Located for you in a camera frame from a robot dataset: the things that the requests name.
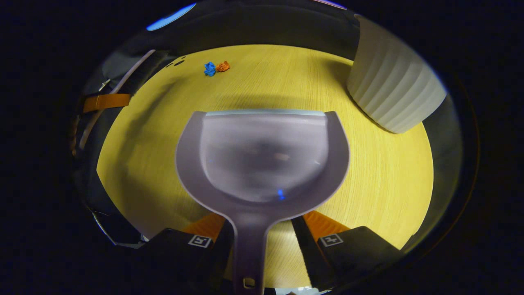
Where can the orange paper trash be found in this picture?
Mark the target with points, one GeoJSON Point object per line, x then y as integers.
{"type": "Point", "coordinates": [222, 66]}

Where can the white ribbed garbage bin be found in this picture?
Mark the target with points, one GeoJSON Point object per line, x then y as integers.
{"type": "Point", "coordinates": [393, 82]}

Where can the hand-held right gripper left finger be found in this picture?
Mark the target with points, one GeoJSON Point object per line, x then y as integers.
{"type": "Point", "coordinates": [225, 246]}

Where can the black backdrop cloth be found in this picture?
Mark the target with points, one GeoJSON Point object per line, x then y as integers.
{"type": "Point", "coordinates": [266, 28]}

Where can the small pink broom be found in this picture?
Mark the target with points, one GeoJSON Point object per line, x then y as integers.
{"type": "Point", "coordinates": [135, 69]}

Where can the blue paper trash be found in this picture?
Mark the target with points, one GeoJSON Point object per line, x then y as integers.
{"type": "Point", "coordinates": [209, 69]}

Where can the pale grey dustpan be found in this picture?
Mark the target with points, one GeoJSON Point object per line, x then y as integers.
{"type": "Point", "coordinates": [262, 155]}

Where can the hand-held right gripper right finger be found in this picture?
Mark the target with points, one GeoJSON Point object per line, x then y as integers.
{"type": "Point", "coordinates": [303, 246]}

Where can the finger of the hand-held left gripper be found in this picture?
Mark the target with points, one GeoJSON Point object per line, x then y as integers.
{"type": "Point", "coordinates": [106, 102]}

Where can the yellow wooden desktop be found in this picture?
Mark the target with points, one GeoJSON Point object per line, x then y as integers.
{"type": "Point", "coordinates": [143, 164]}

